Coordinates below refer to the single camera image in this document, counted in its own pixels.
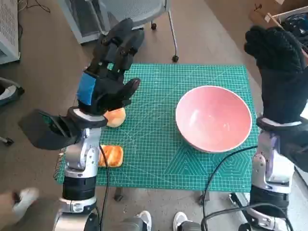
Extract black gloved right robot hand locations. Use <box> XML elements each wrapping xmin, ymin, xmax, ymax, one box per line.
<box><xmin>244</xmin><ymin>25</ymin><xmax>308</xmax><ymax>126</ymax></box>

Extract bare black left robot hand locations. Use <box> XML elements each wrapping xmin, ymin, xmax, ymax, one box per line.
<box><xmin>76</xmin><ymin>18</ymin><xmax>145</xmax><ymax>116</ymax></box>

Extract round toy bread bun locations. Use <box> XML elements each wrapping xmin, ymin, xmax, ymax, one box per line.
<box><xmin>105</xmin><ymin>107</ymin><xmax>127</xmax><ymax>128</ymax></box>

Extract rectangular toy bread loaf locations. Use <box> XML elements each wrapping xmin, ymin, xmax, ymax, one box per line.
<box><xmin>98</xmin><ymin>144</ymin><xmax>124</xmax><ymax>168</ymax></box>

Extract pink bowl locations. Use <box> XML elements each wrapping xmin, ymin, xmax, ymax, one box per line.
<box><xmin>175</xmin><ymin>85</ymin><xmax>253</xmax><ymax>154</ymax></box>

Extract brown cardboard box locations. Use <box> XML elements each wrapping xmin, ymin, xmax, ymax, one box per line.
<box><xmin>248</xmin><ymin>0</ymin><xmax>308</xmax><ymax>52</ymax></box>

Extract green cutting mat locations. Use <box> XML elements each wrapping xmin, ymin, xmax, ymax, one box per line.
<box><xmin>54</xmin><ymin>63</ymin><xmax>259</xmax><ymax>193</ymax></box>

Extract grey mesh office chair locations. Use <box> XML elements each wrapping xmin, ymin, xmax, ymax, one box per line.
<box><xmin>96</xmin><ymin>0</ymin><xmax>180</xmax><ymax>62</ymax></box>

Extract grey and white shoe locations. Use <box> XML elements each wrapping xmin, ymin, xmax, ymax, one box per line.
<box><xmin>0</xmin><ymin>77</ymin><xmax>26</xmax><ymax>106</ymax></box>

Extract black table foot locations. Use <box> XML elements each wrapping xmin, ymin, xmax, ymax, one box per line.
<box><xmin>198</xmin><ymin>191</ymin><xmax>210</xmax><ymax>206</ymax></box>
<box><xmin>114</xmin><ymin>186</ymin><xmax>123</xmax><ymax>202</ymax></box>

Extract white perforated metal case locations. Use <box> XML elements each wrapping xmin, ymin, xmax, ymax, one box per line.
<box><xmin>0</xmin><ymin>0</ymin><xmax>21</xmax><ymax>64</ymax></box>

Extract person's white shoe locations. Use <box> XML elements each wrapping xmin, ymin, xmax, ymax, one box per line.
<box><xmin>136</xmin><ymin>210</ymin><xmax>152</xmax><ymax>231</ymax></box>
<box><xmin>173</xmin><ymin>211</ymin><xmax>188</xmax><ymax>231</ymax></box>
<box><xmin>11</xmin><ymin>187</ymin><xmax>39</xmax><ymax>218</ymax></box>

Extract tangled black cable bundle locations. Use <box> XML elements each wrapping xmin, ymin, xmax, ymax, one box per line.
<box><xmin>281</xmin><ymin>13</ymin><xmax>308</xmax><ymax>51</ymax></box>

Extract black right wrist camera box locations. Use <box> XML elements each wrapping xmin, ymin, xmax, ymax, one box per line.
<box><xmin>274</xmin><ymin>125</ymin><xmax>308</xmax><ymax>173</ymax></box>

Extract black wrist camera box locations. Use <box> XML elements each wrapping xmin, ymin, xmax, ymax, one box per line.
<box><xmin>274</xmin><ymin>125</ymin><xmax>308</xmax><ymax>173</ymax></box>
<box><xmin>18</xmin><ymin>109</ymin><xmax>82</xmax><ymax>151</ymax></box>

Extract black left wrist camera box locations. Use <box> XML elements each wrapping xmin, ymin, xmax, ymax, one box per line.
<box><xmin>18</xmin><ymin>109</ymin><xmax>82</xmax><ymax>151</ymax></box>

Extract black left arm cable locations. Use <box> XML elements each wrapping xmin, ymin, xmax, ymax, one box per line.
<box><xmin>98</xmin><ymin>141</ymin><xmax>109</xmax><ymax>231</ymax></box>

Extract thin black floor cable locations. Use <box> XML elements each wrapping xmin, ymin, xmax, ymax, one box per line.
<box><xmin>18</xmin><ymin>0</ymin><xmax>51</xmax><ymax>13</ymax></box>

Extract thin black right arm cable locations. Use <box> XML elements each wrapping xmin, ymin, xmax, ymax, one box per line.
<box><xmin>203</xmin><ymin>145</ymin><xmax>258</xmax><ymax>202</ymax></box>

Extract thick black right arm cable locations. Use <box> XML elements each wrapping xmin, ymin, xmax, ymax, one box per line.
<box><xmin>201</xmin><ymin>203</ymin><xmax>287</xmax><ymax>231</ymax></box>

